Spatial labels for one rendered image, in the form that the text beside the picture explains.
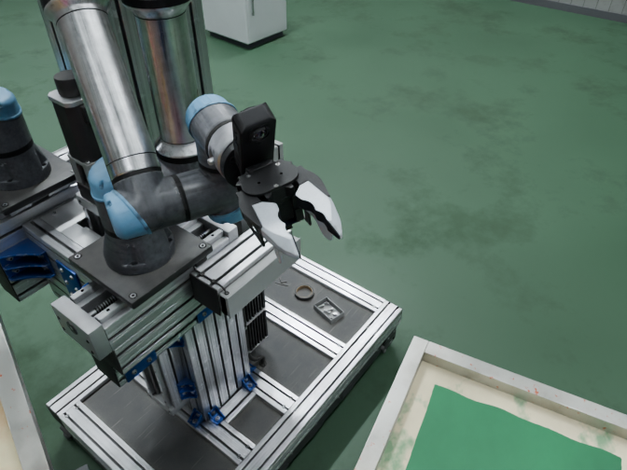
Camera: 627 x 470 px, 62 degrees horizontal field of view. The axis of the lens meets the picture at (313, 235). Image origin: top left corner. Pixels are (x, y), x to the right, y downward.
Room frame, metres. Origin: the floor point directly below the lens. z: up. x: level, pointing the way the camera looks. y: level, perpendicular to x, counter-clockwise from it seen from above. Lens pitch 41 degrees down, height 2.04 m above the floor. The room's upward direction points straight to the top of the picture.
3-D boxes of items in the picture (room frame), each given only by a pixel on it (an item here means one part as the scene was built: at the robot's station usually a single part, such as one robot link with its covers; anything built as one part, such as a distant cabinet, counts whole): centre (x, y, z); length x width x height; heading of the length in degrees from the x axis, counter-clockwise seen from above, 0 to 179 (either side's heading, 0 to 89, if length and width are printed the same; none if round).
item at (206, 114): (0.69, 0.14, 1.65); 0.11 x 0.08 x 0.09; 28
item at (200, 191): (0.68, 0.15, 1.56); 0.11 x 0.08 x 0.11; 118
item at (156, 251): (0.86, 0.38, 1.31); 0.15 x 0.15 x 0.10
